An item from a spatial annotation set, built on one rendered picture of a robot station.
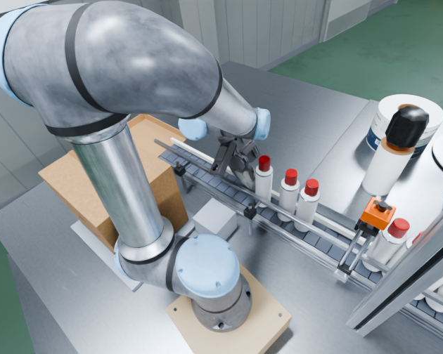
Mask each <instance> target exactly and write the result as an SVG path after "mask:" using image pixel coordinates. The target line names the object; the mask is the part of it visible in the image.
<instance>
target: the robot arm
mask: <svg viewBox="0 0 443 354"><path fill-rule="evenodd" d="M0 87H1V88H2V89H3V90H4V91H5V92H6V93H7V94H8V95H9V96H10V97H12V98H13V99H15V100H16V101H18V102H20V103H22V104H23V105H26V106H29V107H34V108H35V110H36V111H37V113H38V115H39V116H40V118H41V120H42V121H43V123H44V125H45V126H46V128H47V130H48V131H49V133H50V134H51V135H52V136H55V137H57V138H61V139H64V140H67V141H68V142H69V144H70V146H71V148H72V149H73V151H74V153H75V155H76V157H77V158H78V160H79V163H80V164H81V165H82V168H83V170H84V171H85V173H86V175H87V177H88V179H89V180H90V182H91V184H92V186H93V187H94V190H95V191H96V193H97V195H98V197H99V199H100V200H101V202H102V204H103V206H104V208H105V210H106V211H107V213H108V215H109V217H110V219H111V221H112V222H113V224H114V226H115V228H116V230H117V231H118V233H119V237H118V239H117V241H116V244H115V248H114V252H116V254H115V255H114V262H115V266H116V268H117V270H118V271H119V272H120V273H121V274H122V275H124V276H126V277H128V278H129V279H131V280H134V281H137V282H144V283H146V284H150V285H153V286H155V287H159V288H161V289H165V290H167V291H172V292H174V293H177V294H181V295H183V296H187V297H189V298H191V305H192V309H193V312H194V314H195V316H196V318H197V319H198V321H199V322H200V324H201V325H202V326H204V327H205V328H207V329H208V330H210V331H213V332H219V333H224V332H230V331H232V330H235V329H236V328H238V327H239V326H241V325H242V324H243V323H244V321H245V320H246V319H247V317H248V315H249V314H250V311H251V307H252V292H251V288H250V285H249V283H248V281H247V280H246V279H245V277H244V276H243V275H242V274H241V273H240V266H239V262H238V258H237V256H236V254H235V252H234V251H233V249H232V247H231V245H230V244H229V243H228V242H227V241H226V240H224V239H222V238H221V237H219V236H216V235H213V234H199V235H197V236H196V237H191V238H190V237H184V236H181V235H177V234H175V232H174V229H173V226H172V224H171V222H170V221H169V220H168V219H167V218H165V217H164V216H161V215H160V212H159V209H158V206H157V203H156V201H155V198H154V195H153V192H152V190H151V187H150V184H149V182H148V179H147V176H146V172H145V171H144V168H143V165H142V163H141V159H140V157H139V154H138V151H137V149H136V146H135V143H134V139H133V138H132V135H131V131H130V130H129V126H128V123H127V120H128V118H129V116H130V115H131V114H162V115H169V116H174V117H177V118H179V130H180V132H181V133H182V134H183V136H185V137H186V138H187V139H189V140H200V139H201V138H203V137H204V136H205V135H213V136H216V138H218V140H219V142H220V143H221V145H220V147H219V150H218V152H217V155H216V157H215V159H214V162H213V164H212V167H211V169H210V175H212V176H214V177H224V174H225V172H226V169H227V166H228V165H229V167H230V170H231V171H232V173H233V174H234V175H235V176H236V178H237V179H238V180H240V181H241V182H242V183H243V184H244V185H245V186H246V187H248V188H249V189H251V190H252V191H255V169H254V167H253V166H252V165H251V164H250V163H251V162H254V160H255V159H256V158H258V157H259V156H260V155H261V153H260V151H259V149H258V147H257V145H256V143H255V140H265V139H266V138H267V136H268V134H269V128H270V121H271V116H270V112H269V111H268V110H266V109H260V108H259V107H257V108H252V107H251V106H250V105H249V104H248V103H247V102H246V100H245V99H244V98H243V97H242V96H241V95H240V94H239V93H238V92H237V91H236V90H235V89H234V88H233V87H232V86H231V85H230V84H229V83H228V82H227V81H226V80H225V78H223V73H222V69H221V66H220V64H219V63H218V61H217V59H216V58H215V57H214V56H213V55H212V54H211V53H210V52H209V51H208V50H207V49H206V48H205V47H204V46H203V45H202V44H201V43H200V42H199V41H198V40H197V39H196V38H194V37H193V36H191V35H190V34H189V33H188V32H186V31H185V30H183V29H181V28H180V27H179V26H178V25H176V24H174V23H173V22H171V21H169V20H168V19H166V18H164V17H162V16H161V15H158V14H157V13H154V12H152V11H150V10H148V9H146V8H142V7H140V6H137V5H135V4H130V3H126V2H122V1H98V2H95V3H84V4H64V5H54V6H51V5H48V4H35V5H31V6H28V7H26V8H22V9H18V10H14V11H11V12H9V13H7V14H5V15H4V16H2V17H1V18H0ZM250 140H253V141H250ZM255 147H256V148H257V151H258V153H257V151H256V149H255Z"/></svg>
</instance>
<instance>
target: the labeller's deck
mask: <svg viewBox="0 0 443 354"><path fill-rule="evenodd" d="M379 103H380V102H378V101H375V100H369V101H368V103H367V104H366V106H365V107H364V108H363V110H362V111H361V112H360V113H359V114H358V116H357V117H356V118H355V120H354V121H353V122H352V123H351V124H350V126H349V127H348V128H347V130H346V131H345V132H344V133H343V134H342V136H341V137H340V139H339V140H338V141H337V143H336V144H334V146H333V147H332V149H331V150H330V151H329V153H328V154H327V155H326V156H325V157H324V158H323V160H322V161H321V163H320V164H319V165H318V166H317V167H316V169H315V170H314V172H313V173H312V174H311V176H310V177H308V179H307V180H309V179H310V178H313V179H316V180H317V181H318V182H319V189H318V191H319V192H320V194H321V196H320V198H319V203H318V205H317V208H316V211H317V212H319V213H321V214H323V215H325V216H327V217H329V218H331V219H333V220H334V221H337V222H338V223H341V224H343V225H344V226H346V227H348V228H350V229H352V230H354V231H356V230H355V229H354V227H355V223H356V222H357V221H358V220H359V218H360V217H361V215H362V213H363V211H364V209H365V208H366V205H367V204H368V202H369V201H370V199H371V198H372V197H374V198H375V197H376V196H373V195H370V194H368V193H367V192H366V191H365V190H364V189H363V188H362V185H361V182H362V180H363V179H364V176H365V175H366V172H367V170H368V168H369V165H370V163H371V161H372V159H373V156H374V154H375V151H374V150H373V149H372V148H371V147H370V146H369V145H368V143H367V141H366V136H367V133H368V130H369V128H370V126H371V123H372V121H373V118H374V116H375V113H376V110H377V109H378V106H379ZM441 135H443V122H442V123H441V125H440V126H439V128H438V130H437V131H436V133H435V134H434V136H433V137H432V139H431V141H430V142H429V144H428V146H427V147H426V149H425V150H424V152H423V153H422V155H420V156H419V157H417V158H415V159H410V160H409V161H408V162H407V164H406V166H405V167H404V169H403V171H402V172H401V174H400V176H399V177H398V179H397V181H396V183H395V184H394V186H393V188H392V189H391V192H390V193H389V194H388V195H386V196H384V197H381V199H380V200H381V201H384V202H386V203H388V204H390V205H392V206H394V207H396V208H397V210H396V211H395V213H394V216H393V217H392V220H391V221H390V223H389V224H391V223H392V222H393V220H394V219H395V218H404V219H406V220H407V221H408V222H409V224H410V228H409V230H408V231H407V232H406V236H407V238H406V239H408V238H410V237H416V236H417V235H418V234H419V233H420V232H421V231H424V230H425V229H426V228H427V227H428V226H429V225H430V224H431V223H432V222H433V221H434V220H435V219H436V218H437V217H438V216H439V214H440V213H441V212H442V211H443V167H442V166H441V165H440V164H439V163H438V161H437V160H436V158H435V156H434V154H433V150H432V147H433V144H434V142H435V141H436V140H437V138H439V137H440V136H441ZM306 182H307V181H306ZM306 182H305V183H304V184H303V186H302V187H301V188H300V189H299V191H298V196H297V201H299V198H300V191H301V189H302V188H304V187H305V185H306Z"/></svg>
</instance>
